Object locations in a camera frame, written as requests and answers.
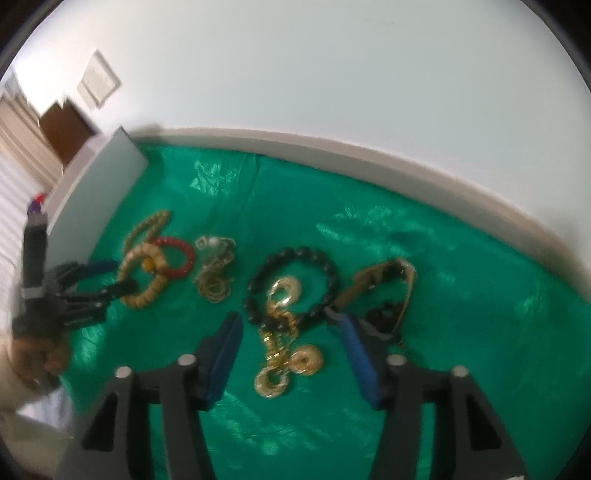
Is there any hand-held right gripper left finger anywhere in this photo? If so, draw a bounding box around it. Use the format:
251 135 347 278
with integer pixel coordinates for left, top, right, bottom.
55 310 245 480

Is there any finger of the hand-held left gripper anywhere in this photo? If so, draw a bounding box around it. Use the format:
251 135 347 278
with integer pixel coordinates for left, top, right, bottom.
65 278 139 326
46 259 122 289

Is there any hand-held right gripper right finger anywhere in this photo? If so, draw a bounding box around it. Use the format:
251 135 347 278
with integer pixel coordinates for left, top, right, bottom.
324 308 528 480

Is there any wooden coil bracelet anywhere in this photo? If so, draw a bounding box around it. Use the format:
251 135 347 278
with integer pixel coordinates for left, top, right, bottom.
116 242 168 309

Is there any gold chain with rings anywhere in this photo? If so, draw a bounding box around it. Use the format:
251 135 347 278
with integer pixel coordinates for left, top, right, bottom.
254 276 324 398

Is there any gold chain with pearl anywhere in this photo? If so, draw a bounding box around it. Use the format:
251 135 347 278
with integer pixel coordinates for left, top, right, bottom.
193 234 237 303

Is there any tan bead necklace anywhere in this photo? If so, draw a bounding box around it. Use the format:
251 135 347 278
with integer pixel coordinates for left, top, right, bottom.
124 210 172 252

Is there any white cardboard box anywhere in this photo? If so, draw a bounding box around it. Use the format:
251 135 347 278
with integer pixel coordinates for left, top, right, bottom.
46 127 149 252

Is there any red bracelet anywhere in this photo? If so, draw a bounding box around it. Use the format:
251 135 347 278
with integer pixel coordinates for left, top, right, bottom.
150 236 195 280

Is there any black bead bracelet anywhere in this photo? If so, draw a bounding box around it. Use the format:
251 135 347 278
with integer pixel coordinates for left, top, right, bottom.
244 246 342 329

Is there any person's left forearm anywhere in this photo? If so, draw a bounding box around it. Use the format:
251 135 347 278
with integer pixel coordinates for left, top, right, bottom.
0 339 61 416

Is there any person's left hand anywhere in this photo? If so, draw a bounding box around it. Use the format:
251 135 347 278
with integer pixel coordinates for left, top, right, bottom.
11 337 70 391

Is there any white sheer curtain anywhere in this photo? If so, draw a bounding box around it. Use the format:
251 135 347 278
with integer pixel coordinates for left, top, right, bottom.
0 152 51 259

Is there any green cloth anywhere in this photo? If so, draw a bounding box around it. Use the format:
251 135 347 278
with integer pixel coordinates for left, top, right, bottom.
60 138 587 480

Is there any brown headboard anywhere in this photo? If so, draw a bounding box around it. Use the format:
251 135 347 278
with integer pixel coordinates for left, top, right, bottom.
39 99 100 167

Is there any beige curtain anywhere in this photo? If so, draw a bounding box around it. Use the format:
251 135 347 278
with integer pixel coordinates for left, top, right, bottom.
0 90 63 183

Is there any white wall socket panel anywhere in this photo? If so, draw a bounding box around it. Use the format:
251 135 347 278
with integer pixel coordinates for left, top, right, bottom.
76 48 122 109

